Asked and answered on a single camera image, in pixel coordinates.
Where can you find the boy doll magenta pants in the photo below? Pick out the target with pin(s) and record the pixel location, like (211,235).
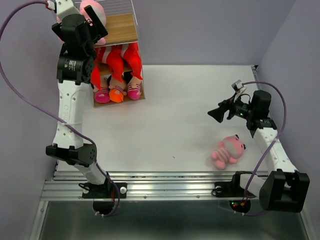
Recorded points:
(101,95)

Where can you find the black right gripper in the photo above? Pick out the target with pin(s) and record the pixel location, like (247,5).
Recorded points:
(218,113)

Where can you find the white wire wooden shelf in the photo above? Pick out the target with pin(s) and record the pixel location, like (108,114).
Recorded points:
(121,28)

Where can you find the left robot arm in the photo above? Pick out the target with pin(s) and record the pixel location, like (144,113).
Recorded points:
(74,70)

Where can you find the red shark plush mouth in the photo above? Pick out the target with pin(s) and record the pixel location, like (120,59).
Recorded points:
(110,55)

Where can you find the pink pig plush bottom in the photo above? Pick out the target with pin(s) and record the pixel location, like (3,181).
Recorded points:
(228,151)

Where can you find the pink pig plush top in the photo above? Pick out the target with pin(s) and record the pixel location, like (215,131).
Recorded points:
(95,17)

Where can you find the red whale plush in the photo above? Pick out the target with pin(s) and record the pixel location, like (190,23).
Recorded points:
(131,54)

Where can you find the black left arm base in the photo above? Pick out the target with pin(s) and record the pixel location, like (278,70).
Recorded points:
(106,197)

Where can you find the boy doll orange pants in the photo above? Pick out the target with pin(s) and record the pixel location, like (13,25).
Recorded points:
(116,89)

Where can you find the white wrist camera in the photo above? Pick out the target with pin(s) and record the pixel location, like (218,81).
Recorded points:
(238,87)
(62,8)

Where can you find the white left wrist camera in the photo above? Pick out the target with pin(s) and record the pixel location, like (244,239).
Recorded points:
(62,8)

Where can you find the red plush corner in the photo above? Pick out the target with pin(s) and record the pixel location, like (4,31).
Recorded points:
(95,78)

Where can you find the boy doll magenta striped shirt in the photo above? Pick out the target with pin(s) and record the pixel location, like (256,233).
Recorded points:
(133,85)

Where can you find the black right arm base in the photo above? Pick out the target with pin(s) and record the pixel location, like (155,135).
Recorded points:
(239,204)

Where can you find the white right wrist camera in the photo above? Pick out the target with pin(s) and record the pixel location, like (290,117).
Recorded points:
(238,87)

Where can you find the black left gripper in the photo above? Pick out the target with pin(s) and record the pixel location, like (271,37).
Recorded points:
(99,30)

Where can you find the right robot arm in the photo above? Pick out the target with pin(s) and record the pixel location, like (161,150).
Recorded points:
(285,188)

